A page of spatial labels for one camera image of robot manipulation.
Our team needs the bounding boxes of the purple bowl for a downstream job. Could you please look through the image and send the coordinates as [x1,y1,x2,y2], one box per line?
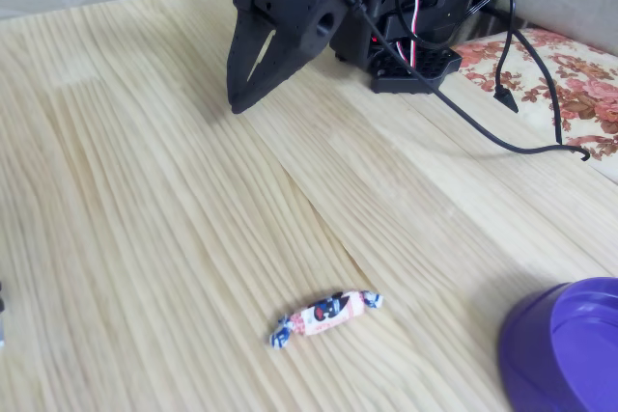
[498,276,618,412]

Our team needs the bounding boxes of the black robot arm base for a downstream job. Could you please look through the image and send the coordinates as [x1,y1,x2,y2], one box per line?
[330,15,464,96]

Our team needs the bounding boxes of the thin black camera cable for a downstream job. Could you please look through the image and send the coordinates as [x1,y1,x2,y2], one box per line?
[298,0,592,162]

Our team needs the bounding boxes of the black cable with plug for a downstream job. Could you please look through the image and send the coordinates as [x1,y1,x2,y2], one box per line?
[470,0,538,115]

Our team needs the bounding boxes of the candy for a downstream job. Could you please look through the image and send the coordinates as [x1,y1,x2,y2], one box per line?
[268,288,384,350]

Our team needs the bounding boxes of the red and white servo wires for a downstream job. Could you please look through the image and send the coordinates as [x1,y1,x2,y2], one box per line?
[393,0,448,67]

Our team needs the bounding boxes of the floral cloth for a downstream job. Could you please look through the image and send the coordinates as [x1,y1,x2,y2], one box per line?
[453,28,618,162]

